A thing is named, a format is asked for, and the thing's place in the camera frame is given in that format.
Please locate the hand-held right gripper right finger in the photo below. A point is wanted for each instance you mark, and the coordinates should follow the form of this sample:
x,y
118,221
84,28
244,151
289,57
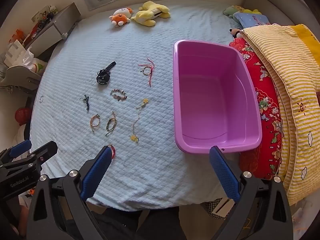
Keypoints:
x,y
225,175

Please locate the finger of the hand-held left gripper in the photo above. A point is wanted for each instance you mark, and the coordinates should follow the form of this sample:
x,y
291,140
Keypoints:
x,y
45,150
21,147

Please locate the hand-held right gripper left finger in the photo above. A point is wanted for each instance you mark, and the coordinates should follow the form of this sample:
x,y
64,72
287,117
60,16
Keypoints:
x,y
97,172

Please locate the purple plastic basin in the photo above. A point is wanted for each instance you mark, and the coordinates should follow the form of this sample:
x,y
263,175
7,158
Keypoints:
x,y
212,92

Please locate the black wrist watch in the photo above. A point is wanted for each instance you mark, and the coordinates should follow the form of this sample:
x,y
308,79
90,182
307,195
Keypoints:
x,y
102,79

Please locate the checkered white box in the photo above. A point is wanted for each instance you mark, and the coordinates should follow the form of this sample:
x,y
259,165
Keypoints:
x,y
212,207

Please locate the person's dark trousers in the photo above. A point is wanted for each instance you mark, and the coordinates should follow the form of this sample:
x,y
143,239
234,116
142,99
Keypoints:
x,y
120,225

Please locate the grey chair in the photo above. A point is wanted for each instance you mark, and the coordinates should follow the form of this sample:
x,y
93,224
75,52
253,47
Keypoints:
x,y
17,75

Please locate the white plastic bag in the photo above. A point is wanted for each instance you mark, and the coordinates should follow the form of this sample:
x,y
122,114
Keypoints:
x,y
15,55

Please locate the white grey nightstand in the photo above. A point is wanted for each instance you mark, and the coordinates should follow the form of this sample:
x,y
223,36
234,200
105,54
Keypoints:
x,y
50,33

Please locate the yellow striped quilt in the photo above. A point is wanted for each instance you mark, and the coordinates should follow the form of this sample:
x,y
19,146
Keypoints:
x,y
287,67

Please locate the pile of small trinkets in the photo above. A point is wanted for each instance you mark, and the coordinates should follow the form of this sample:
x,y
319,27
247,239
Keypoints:
x,y
42,17

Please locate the orange white plush toy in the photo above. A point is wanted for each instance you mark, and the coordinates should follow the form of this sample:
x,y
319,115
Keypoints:
x,y
120,17

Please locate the blue printed pillow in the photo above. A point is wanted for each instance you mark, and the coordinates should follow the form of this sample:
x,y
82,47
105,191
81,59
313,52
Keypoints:
x,y
250,20

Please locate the green plush toy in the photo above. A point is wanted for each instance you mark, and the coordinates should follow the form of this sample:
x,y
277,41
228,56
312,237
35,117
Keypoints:
x,y
231,11

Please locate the large yellow plush toy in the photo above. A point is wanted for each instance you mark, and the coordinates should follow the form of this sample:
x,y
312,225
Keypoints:
x,y
147,15

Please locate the small yellow plush toy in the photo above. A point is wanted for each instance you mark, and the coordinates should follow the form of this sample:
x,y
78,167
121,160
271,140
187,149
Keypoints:
x,y
252,11

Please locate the grey upholstered headboard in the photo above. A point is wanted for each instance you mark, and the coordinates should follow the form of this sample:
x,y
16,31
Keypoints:
x,y
275,2

